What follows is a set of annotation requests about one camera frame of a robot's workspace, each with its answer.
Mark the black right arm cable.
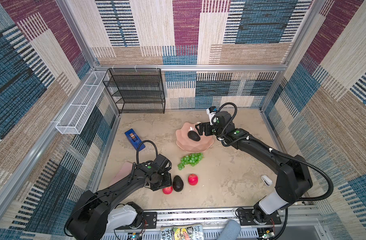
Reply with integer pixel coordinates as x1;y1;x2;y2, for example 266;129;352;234
211;102;334;240

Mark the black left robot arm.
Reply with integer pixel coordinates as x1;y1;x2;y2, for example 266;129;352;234
64;154;172;240

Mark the dark avocado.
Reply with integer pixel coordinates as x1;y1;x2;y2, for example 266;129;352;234
173;176;184;192
187;131;201;142

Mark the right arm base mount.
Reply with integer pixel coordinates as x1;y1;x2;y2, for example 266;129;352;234
235;208;282;226

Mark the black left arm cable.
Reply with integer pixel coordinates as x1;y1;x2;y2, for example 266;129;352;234
135;139;159;165

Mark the pink cutting board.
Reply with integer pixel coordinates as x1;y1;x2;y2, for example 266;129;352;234
109;162;133;186

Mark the white wire mesh basket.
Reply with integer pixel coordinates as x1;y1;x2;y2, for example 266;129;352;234
56;71;106;135

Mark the pink fruit bowl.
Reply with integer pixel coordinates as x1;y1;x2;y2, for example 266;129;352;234
176;122;215;153

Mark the small white device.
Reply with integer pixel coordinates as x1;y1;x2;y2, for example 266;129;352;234
261;175;273;187

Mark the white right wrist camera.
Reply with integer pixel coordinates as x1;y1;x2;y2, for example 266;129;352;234
206;106;217;125

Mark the red apple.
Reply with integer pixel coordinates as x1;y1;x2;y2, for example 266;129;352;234
188;174;199;186
163;187;174;195

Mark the blue tape dispenser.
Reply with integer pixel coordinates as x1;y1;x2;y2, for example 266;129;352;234
125;129;142;150

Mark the green grape bunch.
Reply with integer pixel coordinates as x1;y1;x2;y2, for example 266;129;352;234
178;153;204;170

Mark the grey padded cylinder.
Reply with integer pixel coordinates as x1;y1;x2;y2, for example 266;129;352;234
217;220;241;240

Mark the printed snack bag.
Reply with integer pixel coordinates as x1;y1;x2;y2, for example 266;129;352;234
160;224;204;240

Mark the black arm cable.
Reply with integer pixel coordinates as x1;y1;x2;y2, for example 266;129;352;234
135;139;159;165
211;102;334;240

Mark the black wire mesh shelf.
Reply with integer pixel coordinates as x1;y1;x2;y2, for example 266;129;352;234
103;68;166;114

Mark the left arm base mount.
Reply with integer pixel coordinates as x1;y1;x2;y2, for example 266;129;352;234
114;202;158;240

